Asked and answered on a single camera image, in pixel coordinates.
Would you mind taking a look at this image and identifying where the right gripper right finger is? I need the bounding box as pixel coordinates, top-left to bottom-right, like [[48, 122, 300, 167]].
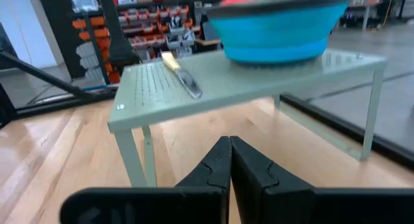
[[230, 135, 414, 224]]

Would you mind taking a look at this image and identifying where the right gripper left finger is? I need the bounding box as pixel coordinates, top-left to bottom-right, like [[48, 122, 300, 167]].
[[60, 136, 232, 224]]

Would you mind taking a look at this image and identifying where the knife with yellow handle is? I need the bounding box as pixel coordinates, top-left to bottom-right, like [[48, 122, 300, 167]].
[[160, 51, 204, 100]]

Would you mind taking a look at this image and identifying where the teal collapsible bowl grey rim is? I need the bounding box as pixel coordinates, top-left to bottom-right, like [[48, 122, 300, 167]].
[[206, 0, 354, 65]]

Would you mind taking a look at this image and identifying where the red-orange bell pepper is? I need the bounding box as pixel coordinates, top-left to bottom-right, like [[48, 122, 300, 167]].
[[219, 0, 259, 7]]

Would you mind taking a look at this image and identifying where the pale green perforated metal shelf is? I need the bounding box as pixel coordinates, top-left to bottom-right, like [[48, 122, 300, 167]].
[[107, 48, 388, 188]]

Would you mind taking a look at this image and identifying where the storage rack with bins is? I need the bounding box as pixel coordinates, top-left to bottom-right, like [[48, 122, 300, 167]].
[[69, 0, 203, 85]]

